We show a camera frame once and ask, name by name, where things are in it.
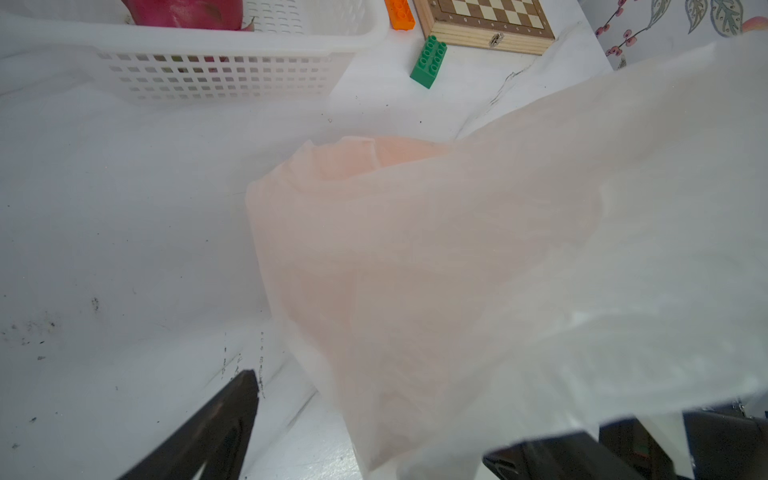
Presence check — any pink dragon fruit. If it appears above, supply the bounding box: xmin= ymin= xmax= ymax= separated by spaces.
xmin=122 ymin=0 xmax=254 ymax=31

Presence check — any wooden chessboard box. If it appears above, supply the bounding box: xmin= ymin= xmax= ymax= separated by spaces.
xmin=413 ymin=0 xmax=556 ymax=56

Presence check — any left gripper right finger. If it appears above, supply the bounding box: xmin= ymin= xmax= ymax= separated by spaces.
xmin=482 ymin=405 xmax=767 ymax=479

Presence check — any green toy brick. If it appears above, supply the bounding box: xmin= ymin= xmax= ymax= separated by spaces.
xmin=410 ymin=35 xmax=447 ymax=89

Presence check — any orange toy brick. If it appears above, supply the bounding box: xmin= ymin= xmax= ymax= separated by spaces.
xmin=385 ymin=0 xmax=415 ymax=31

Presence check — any white perforated plastic basket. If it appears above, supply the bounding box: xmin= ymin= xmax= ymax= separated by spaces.
xmin=1 ymin=1 xmax=389 ymax=104

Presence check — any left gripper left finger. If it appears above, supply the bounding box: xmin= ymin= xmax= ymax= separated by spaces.
xmin=122 ymin=370 xmax=259 ymax=480

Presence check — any white translucent plastic bag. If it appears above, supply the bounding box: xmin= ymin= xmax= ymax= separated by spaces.
xmin=246 ymin=31 xmax=767 ymax=479

